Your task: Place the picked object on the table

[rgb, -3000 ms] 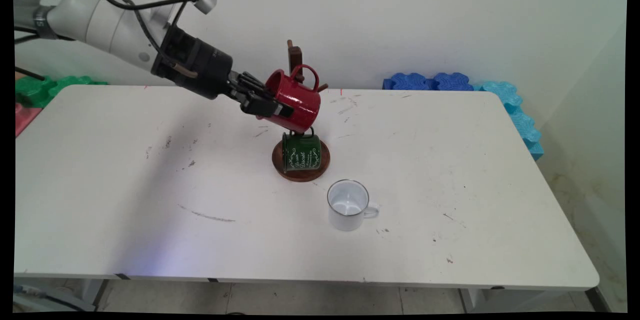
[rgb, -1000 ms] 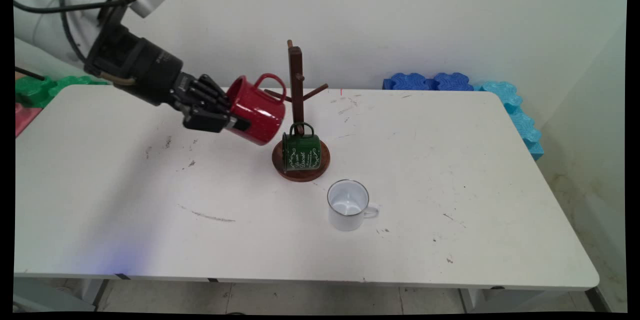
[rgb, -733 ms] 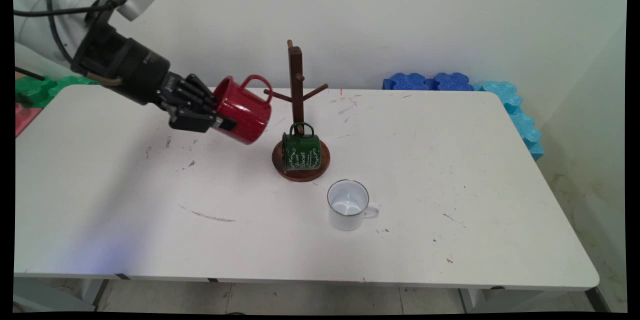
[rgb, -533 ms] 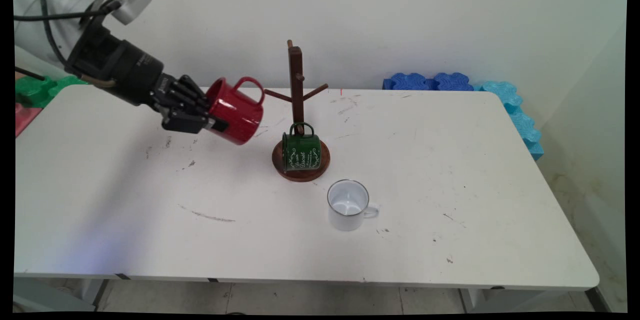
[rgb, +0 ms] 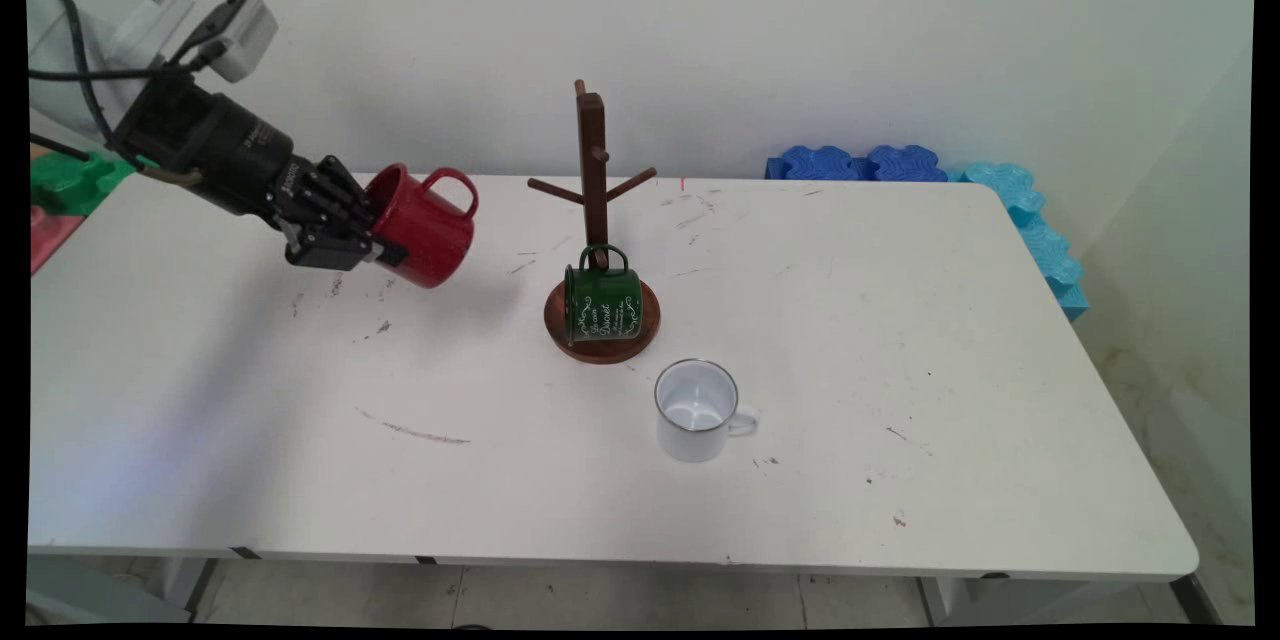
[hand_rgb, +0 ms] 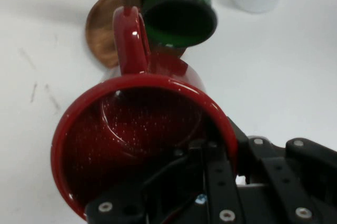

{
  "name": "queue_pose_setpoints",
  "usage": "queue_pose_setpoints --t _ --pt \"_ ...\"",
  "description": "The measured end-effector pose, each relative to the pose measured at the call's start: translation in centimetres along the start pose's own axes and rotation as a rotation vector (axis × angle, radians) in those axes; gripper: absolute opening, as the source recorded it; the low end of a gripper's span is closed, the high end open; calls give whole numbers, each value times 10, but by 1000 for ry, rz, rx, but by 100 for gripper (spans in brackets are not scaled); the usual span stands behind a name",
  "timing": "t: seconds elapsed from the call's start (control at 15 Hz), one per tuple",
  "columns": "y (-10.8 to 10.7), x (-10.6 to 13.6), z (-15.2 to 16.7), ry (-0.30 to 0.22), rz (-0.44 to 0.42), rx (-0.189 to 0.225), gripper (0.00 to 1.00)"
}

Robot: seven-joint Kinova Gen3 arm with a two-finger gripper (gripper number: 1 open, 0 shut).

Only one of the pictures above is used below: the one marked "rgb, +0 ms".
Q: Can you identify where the green foam tile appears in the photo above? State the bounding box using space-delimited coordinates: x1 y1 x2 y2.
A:
30 150 116 218
97 156 141 197

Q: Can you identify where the pink foam tile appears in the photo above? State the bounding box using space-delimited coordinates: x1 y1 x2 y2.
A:
30 205 87 276

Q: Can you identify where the dark blue foam tile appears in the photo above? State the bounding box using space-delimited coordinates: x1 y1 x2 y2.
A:
765 145 869 183
864 145 949 183

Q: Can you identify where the cyan foam tile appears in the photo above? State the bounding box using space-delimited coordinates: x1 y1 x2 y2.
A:
1018 220 1089 323
948 161 1047 229

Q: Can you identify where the dark wooden mug tree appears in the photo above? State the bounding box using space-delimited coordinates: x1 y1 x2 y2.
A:
527 78 663 365

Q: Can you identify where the thin black rod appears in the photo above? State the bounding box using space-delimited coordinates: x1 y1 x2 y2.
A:
30 133 89 162

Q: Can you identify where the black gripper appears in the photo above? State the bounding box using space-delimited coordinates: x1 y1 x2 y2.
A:
183 92 411 272

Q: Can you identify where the red enamel mug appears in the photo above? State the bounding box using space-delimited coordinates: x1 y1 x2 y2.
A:
365 163 480 289

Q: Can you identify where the black camera cable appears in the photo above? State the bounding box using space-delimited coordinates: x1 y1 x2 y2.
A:
28 0 247 147

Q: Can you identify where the green enamel mug white print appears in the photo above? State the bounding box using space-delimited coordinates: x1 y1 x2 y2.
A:
563 243 644 344

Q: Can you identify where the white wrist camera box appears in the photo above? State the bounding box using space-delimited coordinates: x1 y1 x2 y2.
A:
203 0 280 85

